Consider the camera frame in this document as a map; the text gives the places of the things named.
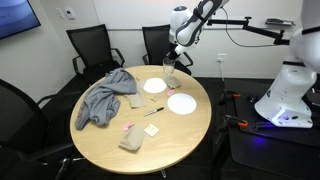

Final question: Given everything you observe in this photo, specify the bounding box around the grey whiteboard marker tray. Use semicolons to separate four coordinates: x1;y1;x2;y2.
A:
265;17;296;28

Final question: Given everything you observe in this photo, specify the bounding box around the small white round plate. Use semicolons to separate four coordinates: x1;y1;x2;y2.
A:
143;77;168;94

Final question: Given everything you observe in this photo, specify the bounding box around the white wall outlet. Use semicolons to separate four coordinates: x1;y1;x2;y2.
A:
216;53;228;64

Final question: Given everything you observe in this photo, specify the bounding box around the large folded beige napkin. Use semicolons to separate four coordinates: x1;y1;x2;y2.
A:
118;124;146;152

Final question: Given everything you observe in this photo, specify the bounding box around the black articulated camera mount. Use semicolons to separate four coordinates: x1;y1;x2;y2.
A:
206;16;293;46

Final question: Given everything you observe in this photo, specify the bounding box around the white light switch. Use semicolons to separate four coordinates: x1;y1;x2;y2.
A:
54;7;65;20

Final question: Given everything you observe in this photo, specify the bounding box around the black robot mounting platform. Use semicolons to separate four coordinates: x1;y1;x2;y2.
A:
233;94;320;148

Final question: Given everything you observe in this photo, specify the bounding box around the black camera cable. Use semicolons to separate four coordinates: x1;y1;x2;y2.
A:
221;7;278;48

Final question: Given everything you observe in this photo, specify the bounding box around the small tan paper packet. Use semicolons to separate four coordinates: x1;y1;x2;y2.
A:
149;94;162;103

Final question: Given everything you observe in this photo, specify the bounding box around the clear glass cup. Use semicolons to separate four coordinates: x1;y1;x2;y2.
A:
162;57;176;76

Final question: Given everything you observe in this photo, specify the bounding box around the pale yellow paper packet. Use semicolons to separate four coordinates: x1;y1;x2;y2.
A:
144;123;160;138

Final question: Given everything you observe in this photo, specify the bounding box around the black orange bar clamp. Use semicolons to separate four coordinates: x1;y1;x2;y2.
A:
214;114;249;144
218;89;242;106

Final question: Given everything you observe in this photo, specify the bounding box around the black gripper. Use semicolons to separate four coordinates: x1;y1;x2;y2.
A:
165;48;182;64

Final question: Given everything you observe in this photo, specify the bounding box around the large white round plate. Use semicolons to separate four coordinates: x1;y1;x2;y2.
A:
166;92;198;116

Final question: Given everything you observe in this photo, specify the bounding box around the white wall thermostat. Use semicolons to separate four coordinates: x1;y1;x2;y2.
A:
64;6;76;21

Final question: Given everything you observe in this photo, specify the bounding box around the black marker pen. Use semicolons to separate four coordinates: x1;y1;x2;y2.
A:
143;106;165;117

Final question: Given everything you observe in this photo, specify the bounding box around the black mesh office chair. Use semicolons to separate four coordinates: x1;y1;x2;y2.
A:
141;23;194;76
0;78;84;180
65;23;126;84

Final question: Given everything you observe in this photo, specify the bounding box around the grey sweatshirt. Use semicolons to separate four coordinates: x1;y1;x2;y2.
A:
74;67;138;131

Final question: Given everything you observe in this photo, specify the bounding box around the wall mounted display screen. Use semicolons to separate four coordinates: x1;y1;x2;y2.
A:
0;0;42;40

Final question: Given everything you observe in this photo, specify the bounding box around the white power cable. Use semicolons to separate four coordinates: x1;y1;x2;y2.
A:
218;59;225;83

